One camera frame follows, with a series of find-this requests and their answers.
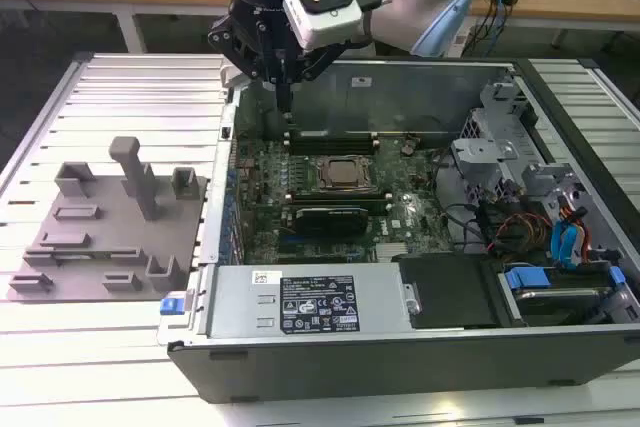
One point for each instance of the grey metal drive cage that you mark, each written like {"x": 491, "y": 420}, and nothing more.
{"x": 480, "y": 152}

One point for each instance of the green motherboard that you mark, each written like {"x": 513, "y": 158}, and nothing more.
{"x": 400, "y": 207}

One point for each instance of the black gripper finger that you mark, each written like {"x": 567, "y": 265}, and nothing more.
{"x": 320, "y": 61}
{"x": 240, "y": 42}

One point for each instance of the grey parts rack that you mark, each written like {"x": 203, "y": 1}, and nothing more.
{"x": 110, "y": 227}

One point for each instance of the silver power supply with label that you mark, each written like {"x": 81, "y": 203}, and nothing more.
{"x": 235, "y": 307}

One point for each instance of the black drive bay cover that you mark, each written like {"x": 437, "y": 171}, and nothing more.
{"x": 450, "y": 292}

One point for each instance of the blue case latch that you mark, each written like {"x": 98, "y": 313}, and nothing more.
{"x": 172, "y": 306}

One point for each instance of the black open PC case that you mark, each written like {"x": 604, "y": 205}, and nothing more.
{"x": 350, "y": 372}

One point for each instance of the small silver heatsink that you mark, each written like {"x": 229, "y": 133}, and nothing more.
{"x": 392, "y": 252}

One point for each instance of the black RAM slot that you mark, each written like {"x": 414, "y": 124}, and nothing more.
{"x": 380, "y": 206}
{"x": 340, "y": 195}

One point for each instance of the white plastic bracket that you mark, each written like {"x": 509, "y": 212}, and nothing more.
{"x": 230, "y": 77}

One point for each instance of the round coin battery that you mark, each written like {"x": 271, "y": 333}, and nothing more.
{"x": 407, "y": 147}

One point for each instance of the hard disk in blue carrier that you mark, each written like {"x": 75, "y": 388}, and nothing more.
{"x": 525, "y": 278}

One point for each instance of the black graphics card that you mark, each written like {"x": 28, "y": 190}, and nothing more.
{"x": 330, "y": 221}

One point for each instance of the silver CPU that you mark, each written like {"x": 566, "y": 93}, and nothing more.
{"x": 345, "y": 173}

